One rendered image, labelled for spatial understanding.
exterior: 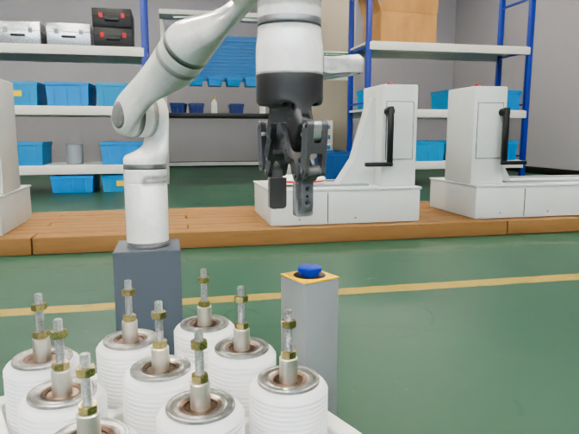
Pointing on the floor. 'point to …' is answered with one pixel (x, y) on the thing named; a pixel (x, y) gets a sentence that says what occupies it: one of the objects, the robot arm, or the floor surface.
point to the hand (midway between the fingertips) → (289, 201)
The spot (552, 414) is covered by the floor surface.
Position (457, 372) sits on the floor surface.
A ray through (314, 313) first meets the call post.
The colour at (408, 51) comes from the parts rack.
